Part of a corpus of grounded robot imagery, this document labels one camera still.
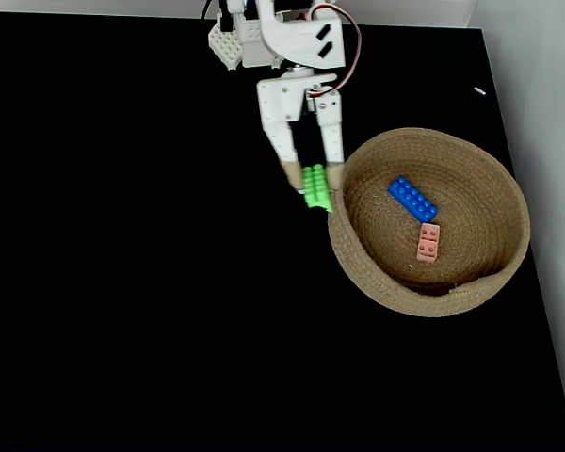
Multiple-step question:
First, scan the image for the green lego block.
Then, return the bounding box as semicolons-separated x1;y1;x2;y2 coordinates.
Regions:
300;163;334;213

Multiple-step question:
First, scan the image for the blue lego block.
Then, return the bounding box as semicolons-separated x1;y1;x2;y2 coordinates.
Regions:
387;175;439;224

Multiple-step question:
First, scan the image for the pink lego block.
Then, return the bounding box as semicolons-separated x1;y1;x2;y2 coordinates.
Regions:
415;222;441;263

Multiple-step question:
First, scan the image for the red and black wire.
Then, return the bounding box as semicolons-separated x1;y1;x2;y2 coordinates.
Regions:
305;2;363;95

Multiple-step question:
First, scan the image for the woven rope basket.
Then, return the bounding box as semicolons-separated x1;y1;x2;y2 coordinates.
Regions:
327;127;531;318

